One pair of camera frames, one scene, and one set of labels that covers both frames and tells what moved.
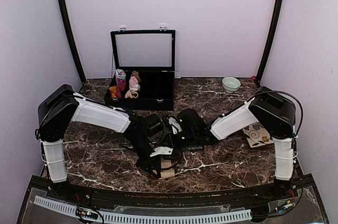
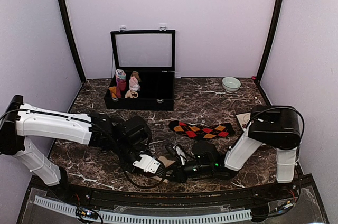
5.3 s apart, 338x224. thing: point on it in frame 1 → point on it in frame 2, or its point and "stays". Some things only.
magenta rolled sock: (121, 85) stays
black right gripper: (174, 142) → (180, 176)
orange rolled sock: (113, 90) stays
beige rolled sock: (131, 94) stays
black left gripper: (146, 167) → (128, 168)
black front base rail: (99, 195) stays
